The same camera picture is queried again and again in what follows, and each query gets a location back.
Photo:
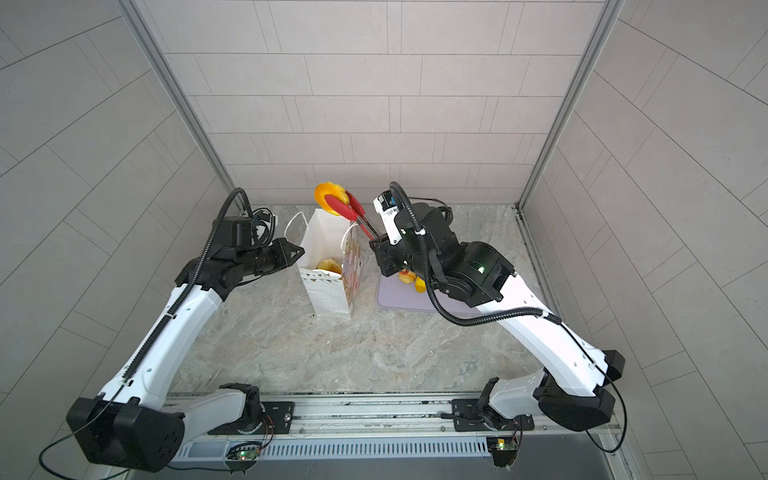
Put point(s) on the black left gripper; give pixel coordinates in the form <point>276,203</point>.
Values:
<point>281,247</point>

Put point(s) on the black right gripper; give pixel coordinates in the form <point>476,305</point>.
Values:
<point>384,254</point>

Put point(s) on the striped spiral bread roll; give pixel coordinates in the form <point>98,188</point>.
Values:
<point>407,277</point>

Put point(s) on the yellow orange cone bread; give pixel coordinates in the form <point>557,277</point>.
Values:
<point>419,285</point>

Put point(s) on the lavender plastic tray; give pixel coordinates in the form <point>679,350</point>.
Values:
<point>392,293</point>

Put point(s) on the white cartoon animal paper bag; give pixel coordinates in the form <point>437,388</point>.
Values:
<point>324,236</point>

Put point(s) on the red steel kitchen tongs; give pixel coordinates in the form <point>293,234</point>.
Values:
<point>357,214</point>

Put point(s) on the round yellow custard bun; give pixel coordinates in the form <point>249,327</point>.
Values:
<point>332,198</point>

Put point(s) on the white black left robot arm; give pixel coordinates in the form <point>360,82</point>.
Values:
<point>128,424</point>

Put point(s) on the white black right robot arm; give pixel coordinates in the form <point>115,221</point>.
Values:
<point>471,284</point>

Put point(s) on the left green circuit board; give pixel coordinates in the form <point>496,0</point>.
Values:
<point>245,452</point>

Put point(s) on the green circuit board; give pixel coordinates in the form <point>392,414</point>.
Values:
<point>503,450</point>
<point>245,452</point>

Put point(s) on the right green circuit board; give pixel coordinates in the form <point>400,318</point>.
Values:
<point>503,450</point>

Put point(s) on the aluminium left corner profile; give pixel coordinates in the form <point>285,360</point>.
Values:
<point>195,186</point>

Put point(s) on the aluminium corner profile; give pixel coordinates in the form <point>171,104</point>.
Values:
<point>195,186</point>
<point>605,22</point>

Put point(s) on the aluminium right corner profile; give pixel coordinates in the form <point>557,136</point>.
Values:
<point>605,22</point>

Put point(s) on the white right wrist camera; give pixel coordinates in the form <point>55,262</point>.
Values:
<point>386,207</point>

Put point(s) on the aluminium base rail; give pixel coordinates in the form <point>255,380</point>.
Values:
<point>361,427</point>

